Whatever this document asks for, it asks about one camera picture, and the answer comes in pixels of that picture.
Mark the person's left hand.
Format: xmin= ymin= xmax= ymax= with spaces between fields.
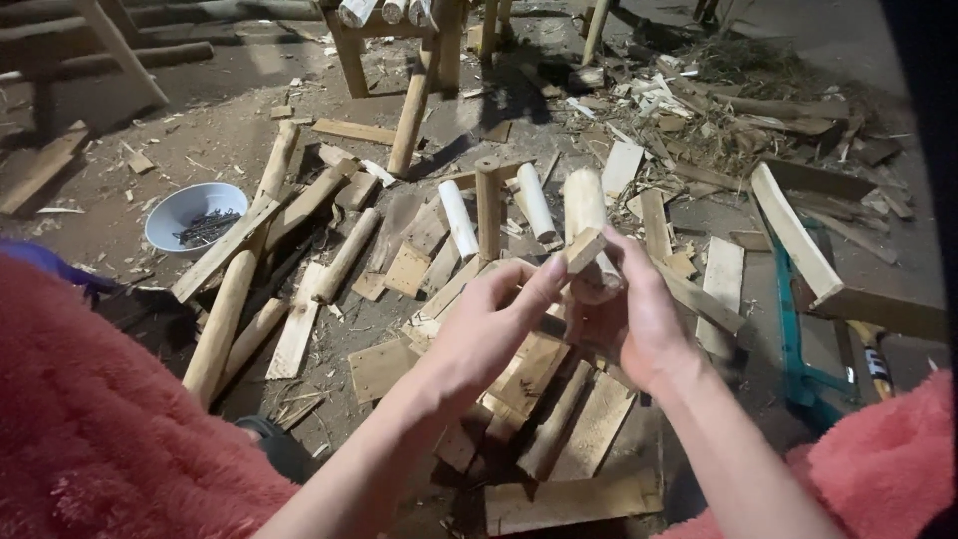
xmin=418 ymin=253 xmax=571 ymax=422

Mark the person's right hand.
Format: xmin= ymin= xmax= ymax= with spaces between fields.
xmin=564 ymin=225 xmax=709 ymax=399

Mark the small wooden block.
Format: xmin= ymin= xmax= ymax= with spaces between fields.
xmin=563 ymin=228 xmax=608 ymax=275

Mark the short round wooden peg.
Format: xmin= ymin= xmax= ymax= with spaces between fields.
xmin=561 ymin=168 xmax=627 ymax=306

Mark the pale broad wooden plank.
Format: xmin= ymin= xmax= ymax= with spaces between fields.
xmin=694 ymin=235 xmax=746 ymax=362

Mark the square board with holes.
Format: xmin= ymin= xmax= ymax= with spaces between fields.
xmin=382 ymin=240 xmax=432 ymax=299

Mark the square plywood board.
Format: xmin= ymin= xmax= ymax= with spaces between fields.
xmin=347 ymin=337 xmax=422 ymax=406

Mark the narrow brown wooden slat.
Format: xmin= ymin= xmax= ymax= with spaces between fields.
xmin=639 ymin=187 xmax=675 ymax=263

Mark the white peeled wooden peg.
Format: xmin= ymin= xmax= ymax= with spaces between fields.
xmin=437 ymin=180 xmax=480 ymax=260
xmin=515 ymin=162 xmax=559 ymax=245

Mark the heap of wooden offcuts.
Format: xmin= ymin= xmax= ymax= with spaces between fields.
xmin=401 ymin=255 xmax=639 ymax=484

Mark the upright brown wooden peg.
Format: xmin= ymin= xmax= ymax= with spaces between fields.
xmin=475 ymin=156 xmax=503 ymax=262

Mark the teal bow saw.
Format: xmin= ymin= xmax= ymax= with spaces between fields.
xmin=769 ymin=216 xmax=860 ymax=431

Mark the short round wooden pole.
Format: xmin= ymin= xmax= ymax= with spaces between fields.
xmin=312 ymin=207 xmax=382 ymax=305

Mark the small pale wooden board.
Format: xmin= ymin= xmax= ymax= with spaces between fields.
xmin=600 ymin=140 xmax=645 ymax=198

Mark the thick pale wooden beam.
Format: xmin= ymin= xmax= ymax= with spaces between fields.
xmin=750 ymin=162 xmax=846 ymax=302

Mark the wide wooden plank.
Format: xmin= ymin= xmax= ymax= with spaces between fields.
xmin=484 ymin=470 xmax=665 ymax=537

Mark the black shoe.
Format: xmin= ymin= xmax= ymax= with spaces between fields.
xmin=234 ymin=415 xmax=321 ymax=486

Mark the thin wooden pole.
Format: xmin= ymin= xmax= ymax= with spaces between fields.
xmin=216 ymin=298 xmax=290 ymax=392

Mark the dark flat wooden plank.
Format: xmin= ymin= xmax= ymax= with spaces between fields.
xmin=762 ymin=156 xmax=878 ymax=202

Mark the heap of wood scraps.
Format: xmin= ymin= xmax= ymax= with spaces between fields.
xmin=557 ymin=33 xmax=918 ymax=263

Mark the dark wooden board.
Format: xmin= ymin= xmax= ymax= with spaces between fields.
xmin=810 ymin=283 xmax=949 ymax=344

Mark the flat brown wooden slat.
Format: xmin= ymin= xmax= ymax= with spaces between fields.
xmin=310 ymin=117 xmax=398 ymax=147

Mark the long thick wooden pole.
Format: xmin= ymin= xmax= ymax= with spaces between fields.
xmin=182 ymin=120 xmax=301 ymax=410

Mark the long flat wooden slat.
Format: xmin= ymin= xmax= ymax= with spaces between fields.
xmin=171 ymin=195 xmax=283 ymax=305

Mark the red fleece right sleeve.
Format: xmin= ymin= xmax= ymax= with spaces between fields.
xmin=653 ymin=370 xmax=958 ymax=539

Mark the red fleece sleeve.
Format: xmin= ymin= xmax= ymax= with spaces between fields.
xmin=0 ymin=251 xmax=302 ymax=539
xmin=653 ymin=370 xmax=958 ymax=539

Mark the pile of dark nails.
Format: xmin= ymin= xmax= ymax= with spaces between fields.
xmin=173 ymin=209 xmax=242 ymax=249

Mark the white bowl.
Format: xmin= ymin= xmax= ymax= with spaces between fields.
xmin=144 ymin=182 xmax=249 ymax=260

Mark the red fleece left sleeve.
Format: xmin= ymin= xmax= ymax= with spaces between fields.
xmin=0 ymin=251 xmax=302 ymax=539

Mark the purple cloth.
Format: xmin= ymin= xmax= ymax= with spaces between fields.
xmin=0 ymin=238 xmax=117 ymax=294

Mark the weathered wooden plank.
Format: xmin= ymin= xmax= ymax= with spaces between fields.
xmin=0 ymin=122 xmax=91 ymax=217

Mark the stack of long logs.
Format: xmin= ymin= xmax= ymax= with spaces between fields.
xmin=0 ymin=0 xmax=324 ymax=106

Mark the hammer with yellow handle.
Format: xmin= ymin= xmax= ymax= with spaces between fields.
xmin=847 ymin=319 xmax=897 ymax=403

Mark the wooden stool frame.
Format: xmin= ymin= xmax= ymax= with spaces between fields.
xmin=314 ymin=0 xmax=469 ymax=178

